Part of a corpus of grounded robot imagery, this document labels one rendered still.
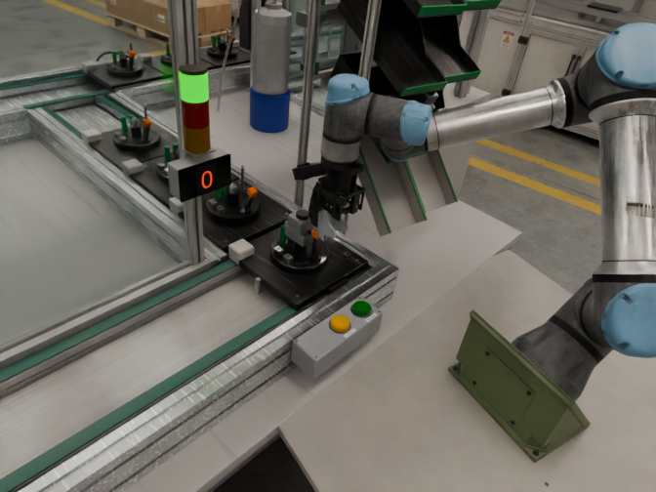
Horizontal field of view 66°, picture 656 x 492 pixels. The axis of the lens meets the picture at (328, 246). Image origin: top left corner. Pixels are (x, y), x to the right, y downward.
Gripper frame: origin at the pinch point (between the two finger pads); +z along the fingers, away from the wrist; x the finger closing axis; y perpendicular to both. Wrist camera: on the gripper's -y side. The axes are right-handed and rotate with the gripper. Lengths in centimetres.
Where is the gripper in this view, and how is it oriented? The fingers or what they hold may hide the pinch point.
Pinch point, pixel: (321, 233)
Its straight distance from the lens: 112.3
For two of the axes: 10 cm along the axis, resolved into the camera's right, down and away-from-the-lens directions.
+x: 6.9, -3.7, 6.2
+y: 7.2, 4.7, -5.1
